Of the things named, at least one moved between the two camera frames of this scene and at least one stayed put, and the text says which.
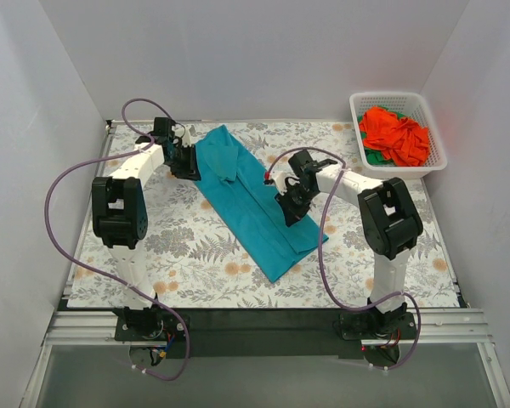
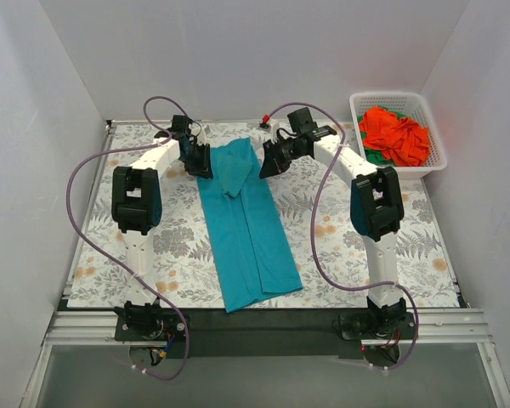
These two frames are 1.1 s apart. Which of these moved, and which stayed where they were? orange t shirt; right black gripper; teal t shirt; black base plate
Moved: right black gripper; teal t shirt
Stayed: orange t shirt; black base plate
